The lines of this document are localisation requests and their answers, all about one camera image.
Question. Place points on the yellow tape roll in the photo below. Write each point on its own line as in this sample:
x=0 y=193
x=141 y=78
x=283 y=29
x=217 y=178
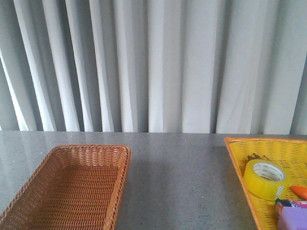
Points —
x=266 y=179

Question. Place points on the white pleated curtain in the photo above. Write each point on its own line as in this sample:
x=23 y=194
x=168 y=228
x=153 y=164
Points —
x=190 y=66

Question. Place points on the brown hair claw clip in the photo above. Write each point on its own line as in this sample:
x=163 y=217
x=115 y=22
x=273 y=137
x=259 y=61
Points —
x=255 y=156

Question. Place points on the colourful can with black rim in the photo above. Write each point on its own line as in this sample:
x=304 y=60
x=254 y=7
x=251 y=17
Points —
x=281 y=203

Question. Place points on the orange carrot toy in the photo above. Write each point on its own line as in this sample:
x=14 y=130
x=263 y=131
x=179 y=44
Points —
x=300 y=191

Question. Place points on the brown wicker basket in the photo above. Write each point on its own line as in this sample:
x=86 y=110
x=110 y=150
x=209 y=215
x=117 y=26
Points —
x=75 y=187

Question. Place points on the yellow wicker basket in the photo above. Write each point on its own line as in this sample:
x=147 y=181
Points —
x=289 y=153

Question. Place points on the purple box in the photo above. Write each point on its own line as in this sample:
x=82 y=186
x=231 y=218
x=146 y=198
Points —
x=292 y=218

